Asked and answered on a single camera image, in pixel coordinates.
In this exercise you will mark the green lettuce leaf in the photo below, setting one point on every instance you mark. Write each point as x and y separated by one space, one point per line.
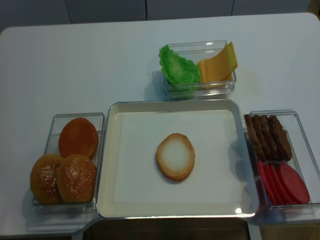
181 73

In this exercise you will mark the clear lettuce cheese container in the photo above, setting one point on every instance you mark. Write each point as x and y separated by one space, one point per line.
194 51

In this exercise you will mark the yellow cheese slices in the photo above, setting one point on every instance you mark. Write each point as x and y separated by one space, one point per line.
218 65

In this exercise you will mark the white paper sheet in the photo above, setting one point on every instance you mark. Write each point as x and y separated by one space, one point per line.
217 176

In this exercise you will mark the brown patty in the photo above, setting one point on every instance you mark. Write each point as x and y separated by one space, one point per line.
253 138
259 133
275 155
280 138

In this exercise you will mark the sesame top bun front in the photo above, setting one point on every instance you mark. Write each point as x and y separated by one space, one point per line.
76 179

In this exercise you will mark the sesame bun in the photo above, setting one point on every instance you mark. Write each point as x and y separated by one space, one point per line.
43 179
76 179

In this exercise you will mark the silver metal tray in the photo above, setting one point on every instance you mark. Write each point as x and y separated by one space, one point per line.
108 208

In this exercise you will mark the clear bun container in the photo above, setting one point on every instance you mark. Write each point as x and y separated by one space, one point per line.
59 121

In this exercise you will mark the red tomato slice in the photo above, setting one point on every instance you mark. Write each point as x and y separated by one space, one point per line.
272 187
293 184
278 186
263 177

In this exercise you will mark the sesame top bun left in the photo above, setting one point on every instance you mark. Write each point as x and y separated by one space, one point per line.
43 179

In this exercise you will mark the clear patty tomato container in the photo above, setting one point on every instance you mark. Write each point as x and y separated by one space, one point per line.
302 161

